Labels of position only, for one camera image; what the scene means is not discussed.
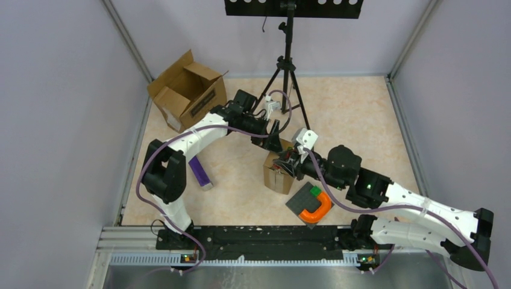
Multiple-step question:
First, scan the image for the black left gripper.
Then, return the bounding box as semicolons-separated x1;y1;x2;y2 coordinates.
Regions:
240;114;283;154

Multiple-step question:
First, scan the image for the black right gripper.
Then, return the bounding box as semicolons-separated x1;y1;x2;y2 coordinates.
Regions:
274;147;346;191

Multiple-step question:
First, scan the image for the small cardboard box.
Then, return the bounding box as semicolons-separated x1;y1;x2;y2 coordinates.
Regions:
263;152;294;195

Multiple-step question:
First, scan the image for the purple rectangular box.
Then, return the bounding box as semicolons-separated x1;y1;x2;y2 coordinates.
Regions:
189;156;213;191

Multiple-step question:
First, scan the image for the large cardboard express box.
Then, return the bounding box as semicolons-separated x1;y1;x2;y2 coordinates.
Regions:
147;50;227;132

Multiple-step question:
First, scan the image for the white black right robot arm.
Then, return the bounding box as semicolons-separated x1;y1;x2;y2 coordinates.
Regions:
273;145;494;272

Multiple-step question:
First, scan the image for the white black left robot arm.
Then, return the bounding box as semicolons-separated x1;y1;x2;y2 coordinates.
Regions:
137;90;282;249

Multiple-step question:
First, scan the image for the green block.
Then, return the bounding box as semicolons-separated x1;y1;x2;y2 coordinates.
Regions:
310;186;322;197

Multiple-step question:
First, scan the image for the black tripod stand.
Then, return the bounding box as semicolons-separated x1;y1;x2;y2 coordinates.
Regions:
251;1;311;129

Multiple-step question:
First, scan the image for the black perforated tripod tray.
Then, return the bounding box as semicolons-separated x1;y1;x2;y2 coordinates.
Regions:
224;0;363;19

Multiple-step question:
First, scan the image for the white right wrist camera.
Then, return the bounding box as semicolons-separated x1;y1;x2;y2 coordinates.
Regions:
291;128;318;163

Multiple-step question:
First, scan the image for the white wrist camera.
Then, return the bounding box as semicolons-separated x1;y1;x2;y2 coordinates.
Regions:
263;95;281;120
291;128;318;163

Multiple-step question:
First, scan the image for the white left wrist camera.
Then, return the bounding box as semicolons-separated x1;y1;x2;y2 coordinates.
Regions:
263;95;281;120

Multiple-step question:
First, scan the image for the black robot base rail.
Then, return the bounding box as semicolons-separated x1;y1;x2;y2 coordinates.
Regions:
155;225;391;261

